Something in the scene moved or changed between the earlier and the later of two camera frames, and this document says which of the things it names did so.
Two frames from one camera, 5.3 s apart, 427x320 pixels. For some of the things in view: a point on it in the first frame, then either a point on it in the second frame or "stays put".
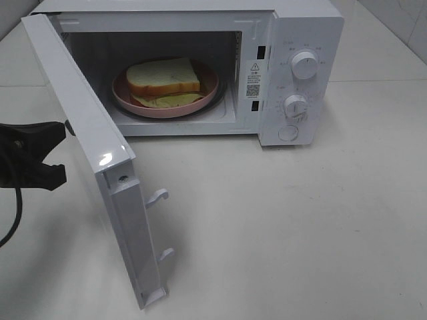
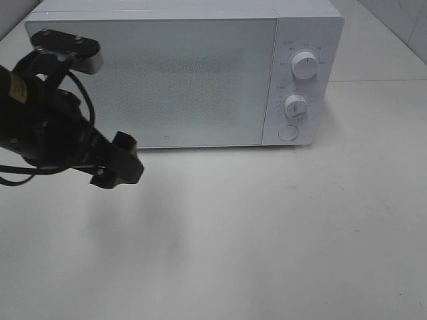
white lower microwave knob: x=295 y=106 stays put
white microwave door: x=111 y=159 to x=180 y=83
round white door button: x=287 y=133 stays put
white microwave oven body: x=273 y=69 stays put
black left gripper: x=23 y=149 to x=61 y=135
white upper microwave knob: x=304 y=65 stays put
